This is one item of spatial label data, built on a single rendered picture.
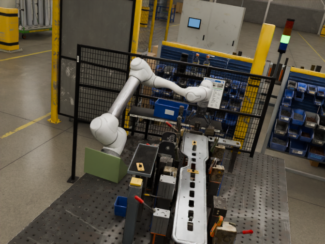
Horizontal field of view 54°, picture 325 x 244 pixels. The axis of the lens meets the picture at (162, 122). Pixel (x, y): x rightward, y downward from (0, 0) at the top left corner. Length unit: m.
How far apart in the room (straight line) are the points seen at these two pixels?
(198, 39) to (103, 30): 4.85
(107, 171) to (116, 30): 2.29
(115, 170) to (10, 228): 1.20
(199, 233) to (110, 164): 1.02
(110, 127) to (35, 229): 0.88
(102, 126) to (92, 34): 2.30
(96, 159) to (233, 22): 6.79
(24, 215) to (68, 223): 1.23
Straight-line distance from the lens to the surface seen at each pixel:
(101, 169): 2.59
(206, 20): 8.89
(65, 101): 5.03
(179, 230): 1.78
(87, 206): 2.34
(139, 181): 1.80
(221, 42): 8.86
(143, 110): 3.15
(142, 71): 2.64
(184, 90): 2.44
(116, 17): 4.35
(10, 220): 3.38
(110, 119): 2.49
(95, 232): 2.15
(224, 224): 1.81
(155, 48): 6.64
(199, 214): 1.92
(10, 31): 9.49
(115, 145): 2.59
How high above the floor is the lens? 2.16
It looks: 23 degrees down
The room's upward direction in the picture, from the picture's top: 9 degrees clockwise
